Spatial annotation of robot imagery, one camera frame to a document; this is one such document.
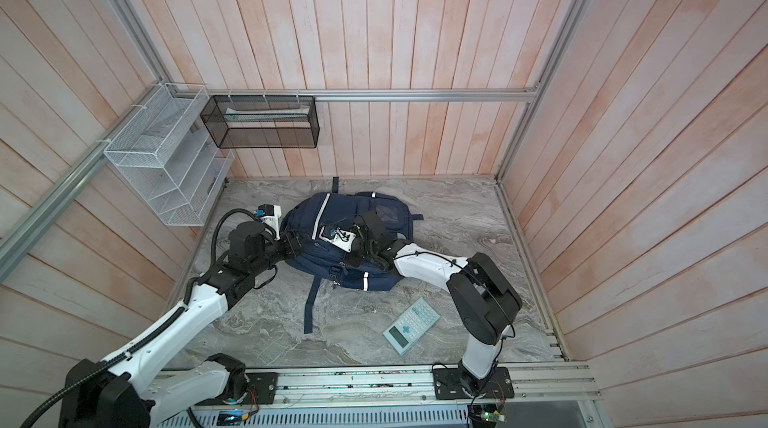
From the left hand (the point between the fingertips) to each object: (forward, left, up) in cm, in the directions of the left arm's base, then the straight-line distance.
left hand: (306, 239), depth 80 cm
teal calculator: (-19, -29, -17) cm, 38 cm away
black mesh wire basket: (+44, +21, +7) cm, 50 cm away
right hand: (+3, -7, -6) cm, 10 cm away
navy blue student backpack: (+11, +1, -4) cm, 12 cm away
